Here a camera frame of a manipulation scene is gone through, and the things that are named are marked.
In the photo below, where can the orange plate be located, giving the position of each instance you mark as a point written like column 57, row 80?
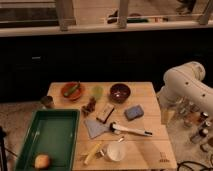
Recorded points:
column 77, row 94

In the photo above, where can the spice bottles group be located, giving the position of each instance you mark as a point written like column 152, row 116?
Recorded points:
column 198, row 120

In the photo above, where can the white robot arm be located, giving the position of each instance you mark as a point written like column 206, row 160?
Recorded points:
column 185, row 81

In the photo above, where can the blue sponge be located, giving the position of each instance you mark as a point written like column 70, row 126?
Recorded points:
column 134, row 112

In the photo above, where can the white black-tipped brush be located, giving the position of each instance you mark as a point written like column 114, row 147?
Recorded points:
column 118, row 127

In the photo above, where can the black tripod stand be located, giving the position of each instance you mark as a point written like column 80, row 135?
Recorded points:
column 3, row 159

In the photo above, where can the dark red bowl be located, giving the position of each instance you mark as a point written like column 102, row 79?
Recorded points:
column 119, row 92

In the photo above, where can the green cucumber on plate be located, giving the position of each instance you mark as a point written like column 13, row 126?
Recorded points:
column 71, row 90

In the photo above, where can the white paper cup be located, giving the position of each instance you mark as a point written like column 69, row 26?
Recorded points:
column 116, row 151

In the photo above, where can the light green cup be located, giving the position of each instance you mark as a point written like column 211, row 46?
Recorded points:
column 97, row 92

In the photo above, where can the yellowish fruit in tray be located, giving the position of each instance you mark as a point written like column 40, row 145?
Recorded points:
column 42, row 161

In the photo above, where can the small metal can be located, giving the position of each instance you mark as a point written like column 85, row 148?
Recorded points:
column 48, row 102

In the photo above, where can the yellow banana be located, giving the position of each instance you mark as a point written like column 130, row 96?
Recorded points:
column 92, row 152

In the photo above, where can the grey blue cloth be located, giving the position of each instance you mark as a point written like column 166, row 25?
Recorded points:
column 95, row 128

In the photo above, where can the green plastic tray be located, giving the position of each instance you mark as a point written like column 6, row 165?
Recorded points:
column 52, row 132

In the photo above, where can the brown and white block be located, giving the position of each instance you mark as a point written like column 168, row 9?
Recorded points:
column 104, row 114

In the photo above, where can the brown toy figure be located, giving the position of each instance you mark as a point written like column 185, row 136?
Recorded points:
column 90, row 107

